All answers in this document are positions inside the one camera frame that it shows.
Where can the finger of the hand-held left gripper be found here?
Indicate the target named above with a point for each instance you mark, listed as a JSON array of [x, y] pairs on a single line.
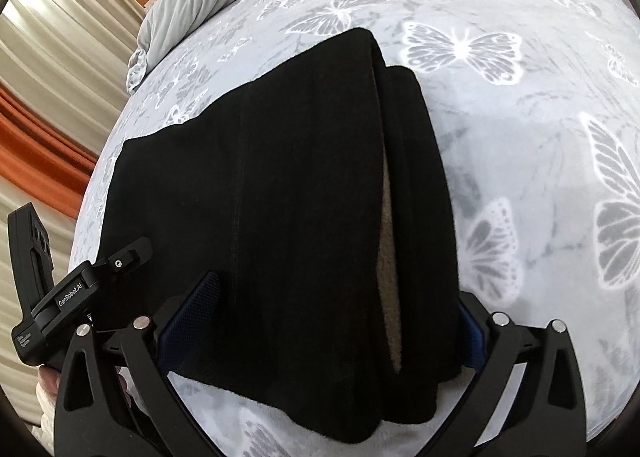
[[125, 257]]

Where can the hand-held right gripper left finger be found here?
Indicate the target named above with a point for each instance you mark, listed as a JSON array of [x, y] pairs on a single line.
[[199, 298]]

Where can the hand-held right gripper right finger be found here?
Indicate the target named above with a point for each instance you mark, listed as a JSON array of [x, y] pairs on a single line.
[[472, 332]]

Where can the black pants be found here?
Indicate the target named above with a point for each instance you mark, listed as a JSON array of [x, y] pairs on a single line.
[[300, 237]]

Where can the person's left hand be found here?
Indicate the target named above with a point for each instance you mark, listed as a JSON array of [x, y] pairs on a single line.
[[49, 384]]

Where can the orange curtain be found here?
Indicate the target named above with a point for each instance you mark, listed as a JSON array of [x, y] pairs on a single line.
[[45, 142]]

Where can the butterfly print bed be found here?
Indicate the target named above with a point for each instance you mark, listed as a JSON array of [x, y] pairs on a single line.
[[500, 137]]

